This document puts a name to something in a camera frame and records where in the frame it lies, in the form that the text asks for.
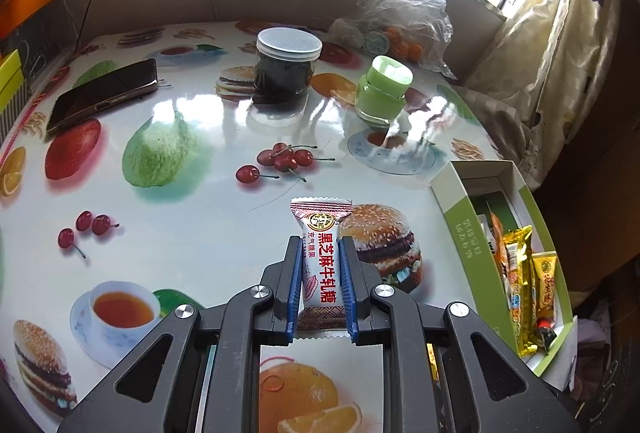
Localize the orange box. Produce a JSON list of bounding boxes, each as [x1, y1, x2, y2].
[[0, 0, 63, 39]]

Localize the green white cardboard box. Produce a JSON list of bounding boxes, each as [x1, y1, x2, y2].
[[429, 160, 577, 376]]

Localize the clear jar white lid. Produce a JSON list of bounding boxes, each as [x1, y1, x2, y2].
[[252, 27, 323, 105]]

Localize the cream printed curtain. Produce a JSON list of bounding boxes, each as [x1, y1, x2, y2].
[[460, 0, 621, 194]]

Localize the yellow green box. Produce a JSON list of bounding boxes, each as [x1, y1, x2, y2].
[[0, 50, 26, 111]]

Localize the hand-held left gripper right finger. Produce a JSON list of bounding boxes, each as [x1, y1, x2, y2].
[[337, 235, 581, 433]]

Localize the yellow snack packet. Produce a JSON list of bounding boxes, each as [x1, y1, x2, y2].
[[530, 250, 560, 321]]

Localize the clear plastic bag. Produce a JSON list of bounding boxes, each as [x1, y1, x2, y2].
[[327, 0, 458, 81]]

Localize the large orange snack pouch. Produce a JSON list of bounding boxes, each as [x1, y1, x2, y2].
[[475, 210, 508, 284]]

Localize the gold snack bar blue print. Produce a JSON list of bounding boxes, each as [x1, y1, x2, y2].
[[501, 225, 540, 359]]

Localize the white red nougat candy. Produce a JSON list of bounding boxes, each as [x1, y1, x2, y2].
[[290, 196, 353, 339]]

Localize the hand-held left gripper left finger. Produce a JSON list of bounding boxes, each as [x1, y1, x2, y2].
[[56, 235, 305, 433]]

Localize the green glass jar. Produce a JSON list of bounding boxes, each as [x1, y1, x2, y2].
[[355, 54, 415, 126]]

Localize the dark smartphone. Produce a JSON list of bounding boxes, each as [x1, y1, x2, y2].
[[46, 58, 160, 132]]

